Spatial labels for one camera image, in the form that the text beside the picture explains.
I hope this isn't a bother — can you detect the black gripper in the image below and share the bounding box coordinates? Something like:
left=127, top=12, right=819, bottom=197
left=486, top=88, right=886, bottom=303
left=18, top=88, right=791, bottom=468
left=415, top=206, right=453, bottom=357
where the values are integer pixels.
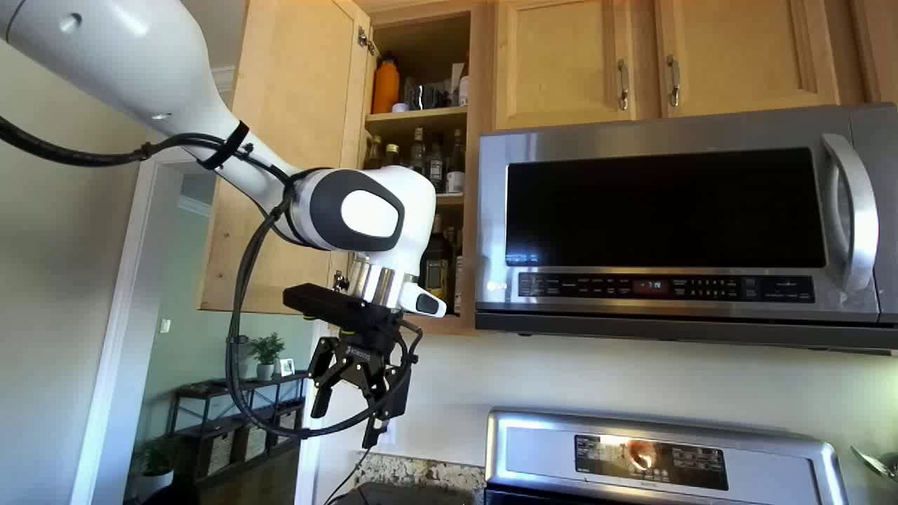
left=308, top=325, right=418, bottom=450

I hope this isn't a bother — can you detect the light wood cupboard door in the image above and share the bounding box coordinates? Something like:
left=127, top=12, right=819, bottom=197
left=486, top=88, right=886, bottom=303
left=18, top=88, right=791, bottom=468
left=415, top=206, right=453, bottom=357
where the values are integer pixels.
left=200, top=0, right=374, bottom=315

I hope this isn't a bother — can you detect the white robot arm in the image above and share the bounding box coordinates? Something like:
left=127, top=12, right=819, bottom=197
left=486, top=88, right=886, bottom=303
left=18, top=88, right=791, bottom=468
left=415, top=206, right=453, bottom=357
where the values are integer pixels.
left=0, top=0, right=446, bottom=447

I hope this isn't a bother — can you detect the middle wood cabinet door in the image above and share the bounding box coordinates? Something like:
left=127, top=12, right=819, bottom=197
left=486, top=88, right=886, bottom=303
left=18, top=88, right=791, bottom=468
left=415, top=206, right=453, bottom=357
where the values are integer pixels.
left=495, top=0, right=635, bottom=129

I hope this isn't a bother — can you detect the wood cabinet door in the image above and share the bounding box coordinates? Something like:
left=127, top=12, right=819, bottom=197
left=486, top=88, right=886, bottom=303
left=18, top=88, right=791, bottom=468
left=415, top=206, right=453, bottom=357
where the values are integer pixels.
left=655, top=0, right=840, bottom=119
left=495, top=0, right=635, bottom=129

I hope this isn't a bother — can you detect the right wood cabinet door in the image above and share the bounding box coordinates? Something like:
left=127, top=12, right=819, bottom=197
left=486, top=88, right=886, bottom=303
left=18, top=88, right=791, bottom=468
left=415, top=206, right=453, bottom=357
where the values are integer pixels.
left=655, top=0, right=840, bottom=119

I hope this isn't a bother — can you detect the small potted green plant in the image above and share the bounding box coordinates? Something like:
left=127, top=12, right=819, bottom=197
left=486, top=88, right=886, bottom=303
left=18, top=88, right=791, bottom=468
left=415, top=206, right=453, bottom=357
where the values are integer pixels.
left=249, top=335, right=284, bottom=383

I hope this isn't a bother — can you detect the dark wine bottle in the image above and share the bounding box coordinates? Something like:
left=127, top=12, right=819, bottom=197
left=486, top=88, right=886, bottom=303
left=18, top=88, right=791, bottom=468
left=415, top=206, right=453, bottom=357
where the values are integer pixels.
left=422, top=223, right=456, bottom=303

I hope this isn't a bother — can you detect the black console shelf table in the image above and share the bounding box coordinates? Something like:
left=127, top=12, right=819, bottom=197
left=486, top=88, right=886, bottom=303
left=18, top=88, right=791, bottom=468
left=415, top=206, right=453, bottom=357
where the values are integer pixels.
left=127, top=380, right=301, bottom=505

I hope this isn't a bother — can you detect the stainless steel stove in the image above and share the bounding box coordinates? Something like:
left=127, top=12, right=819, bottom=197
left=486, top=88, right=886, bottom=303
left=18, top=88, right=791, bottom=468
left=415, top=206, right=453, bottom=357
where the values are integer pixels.
left=482, top=406, right=848, bottom=505

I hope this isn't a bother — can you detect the orange bottle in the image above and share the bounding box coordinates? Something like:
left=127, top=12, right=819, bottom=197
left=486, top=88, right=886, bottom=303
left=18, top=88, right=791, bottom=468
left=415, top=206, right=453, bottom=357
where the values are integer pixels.
left=371, top=56, right=401, bottom=112

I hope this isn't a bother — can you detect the stainless steel microwave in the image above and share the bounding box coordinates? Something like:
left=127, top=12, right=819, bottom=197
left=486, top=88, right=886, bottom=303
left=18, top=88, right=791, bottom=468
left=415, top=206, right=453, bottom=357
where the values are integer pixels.
left=475, top=103, right=898, bottom=355

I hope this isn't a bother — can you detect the black power cord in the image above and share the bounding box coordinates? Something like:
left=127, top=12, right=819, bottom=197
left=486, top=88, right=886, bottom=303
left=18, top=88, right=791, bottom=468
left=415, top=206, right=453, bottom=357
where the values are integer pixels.
left=322, top=447, right=377, bottom=505

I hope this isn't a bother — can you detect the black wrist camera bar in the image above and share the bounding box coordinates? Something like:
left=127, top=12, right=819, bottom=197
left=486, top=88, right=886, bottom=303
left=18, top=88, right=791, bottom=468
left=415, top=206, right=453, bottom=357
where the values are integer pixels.
left=284, top=283, right=399, bottom=332

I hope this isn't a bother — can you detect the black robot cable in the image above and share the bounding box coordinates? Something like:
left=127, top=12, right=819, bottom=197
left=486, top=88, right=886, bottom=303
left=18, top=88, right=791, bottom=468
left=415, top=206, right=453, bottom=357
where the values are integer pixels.
left=0, top=115, right=425, bottom=444

